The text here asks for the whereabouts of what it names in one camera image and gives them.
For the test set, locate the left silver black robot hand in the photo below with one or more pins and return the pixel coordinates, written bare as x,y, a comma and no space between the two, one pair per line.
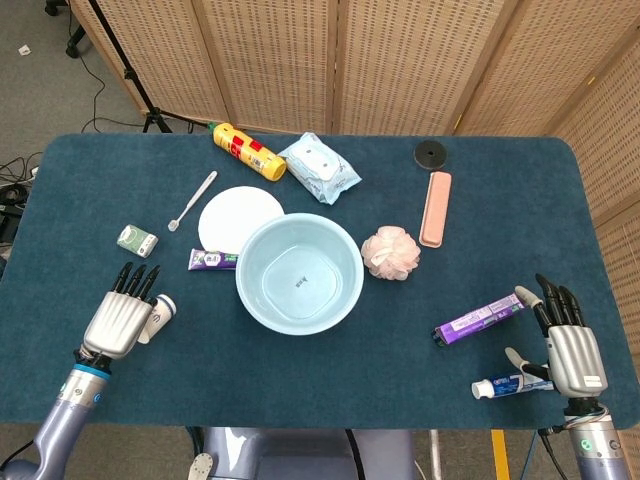
115,325

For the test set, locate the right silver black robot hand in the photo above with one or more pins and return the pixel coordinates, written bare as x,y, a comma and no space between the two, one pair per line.
575,360

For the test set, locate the white paper cup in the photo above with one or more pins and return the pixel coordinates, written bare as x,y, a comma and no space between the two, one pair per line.
164,312

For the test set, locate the purple toothpaste box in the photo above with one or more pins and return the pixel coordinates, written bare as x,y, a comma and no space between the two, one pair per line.
475,322

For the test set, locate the purple toothpaste tube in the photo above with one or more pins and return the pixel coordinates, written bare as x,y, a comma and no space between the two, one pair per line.
210,259

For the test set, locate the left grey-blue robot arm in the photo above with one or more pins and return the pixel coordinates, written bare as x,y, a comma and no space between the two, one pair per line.
65,415

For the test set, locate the blue white toothpaste tube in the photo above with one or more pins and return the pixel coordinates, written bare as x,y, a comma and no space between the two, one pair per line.
500,386

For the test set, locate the small green white box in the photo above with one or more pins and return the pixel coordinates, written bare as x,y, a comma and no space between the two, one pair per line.
137,241

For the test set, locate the light blue plastic basin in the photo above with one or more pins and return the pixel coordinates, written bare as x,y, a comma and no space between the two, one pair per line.
280,310

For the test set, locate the white toothbrush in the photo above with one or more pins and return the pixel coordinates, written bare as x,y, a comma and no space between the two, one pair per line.
196,197

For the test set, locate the white round flat disc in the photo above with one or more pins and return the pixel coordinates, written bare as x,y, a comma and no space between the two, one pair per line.
235,215

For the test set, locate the white table leg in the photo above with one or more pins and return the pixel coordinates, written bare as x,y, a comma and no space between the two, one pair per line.
436,455

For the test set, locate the pink toothbrush case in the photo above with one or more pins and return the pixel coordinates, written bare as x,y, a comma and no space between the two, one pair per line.
436,210

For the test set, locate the pink bath pouf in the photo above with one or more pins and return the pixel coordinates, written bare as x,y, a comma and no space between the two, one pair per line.
392,252

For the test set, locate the yellow bottle red label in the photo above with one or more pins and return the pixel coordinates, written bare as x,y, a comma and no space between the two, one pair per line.
250,152

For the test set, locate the teal table cloth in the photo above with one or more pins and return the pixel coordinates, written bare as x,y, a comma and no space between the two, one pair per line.
350,375

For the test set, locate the grey-blue robot torso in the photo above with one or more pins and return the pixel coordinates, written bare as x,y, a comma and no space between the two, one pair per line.
300,455

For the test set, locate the black tripod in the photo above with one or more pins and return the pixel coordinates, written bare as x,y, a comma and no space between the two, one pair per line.
131,75

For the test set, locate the black round disc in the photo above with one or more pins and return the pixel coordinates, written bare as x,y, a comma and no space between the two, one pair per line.
422,155

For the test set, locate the light blue wet wipes pack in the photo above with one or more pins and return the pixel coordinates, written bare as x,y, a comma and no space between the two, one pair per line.
320,167

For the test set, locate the black office chair base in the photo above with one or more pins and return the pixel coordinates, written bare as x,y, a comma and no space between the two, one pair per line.
75,45

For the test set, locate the wicker folding screen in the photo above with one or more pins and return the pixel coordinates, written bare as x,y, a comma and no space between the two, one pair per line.
400,60

